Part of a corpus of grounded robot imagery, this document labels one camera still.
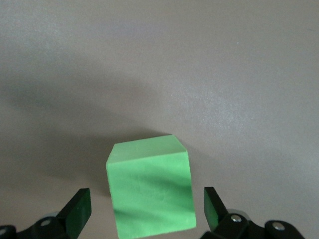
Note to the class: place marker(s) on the large table cover sheet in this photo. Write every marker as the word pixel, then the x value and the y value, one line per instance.
pixel 224 74

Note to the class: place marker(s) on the green foam block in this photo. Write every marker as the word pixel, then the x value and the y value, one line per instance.
pixel 149 186

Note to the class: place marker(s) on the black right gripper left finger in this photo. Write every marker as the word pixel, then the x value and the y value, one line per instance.
pixel 77 211

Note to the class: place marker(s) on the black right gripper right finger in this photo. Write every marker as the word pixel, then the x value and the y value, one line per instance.
pixel 214 209

